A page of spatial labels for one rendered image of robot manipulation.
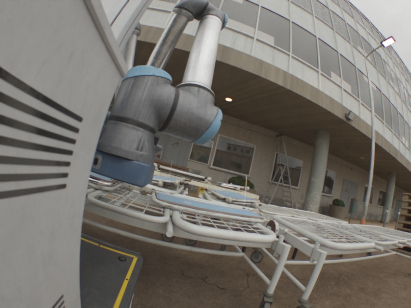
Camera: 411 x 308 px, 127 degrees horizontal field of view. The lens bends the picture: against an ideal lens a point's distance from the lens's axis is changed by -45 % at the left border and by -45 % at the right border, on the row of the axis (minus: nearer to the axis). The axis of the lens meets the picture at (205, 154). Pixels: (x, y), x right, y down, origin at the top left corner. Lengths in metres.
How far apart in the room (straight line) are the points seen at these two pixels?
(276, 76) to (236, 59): 1.10
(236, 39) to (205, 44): 4.79
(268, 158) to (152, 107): 7.75
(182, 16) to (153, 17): 4.81
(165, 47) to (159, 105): 0.42
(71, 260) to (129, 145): 0.30
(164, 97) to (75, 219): 0.39
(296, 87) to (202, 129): 4.73
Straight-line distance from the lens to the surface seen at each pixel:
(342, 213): 10.03
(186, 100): 0.55
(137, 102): 0.50
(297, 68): 6.18
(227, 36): 5.51
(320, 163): 7.08
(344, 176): 11.95
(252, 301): 1.29
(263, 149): 8.04
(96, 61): 0.23
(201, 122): 0.56
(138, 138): 0.48
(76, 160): 0.24
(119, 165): 0.47
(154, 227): 0.90
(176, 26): 0.91
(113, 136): 0.48
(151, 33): 4.80
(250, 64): 4.71
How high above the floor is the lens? 0.71
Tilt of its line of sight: 6 degrees up
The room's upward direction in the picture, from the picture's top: 14 degrees clockwise
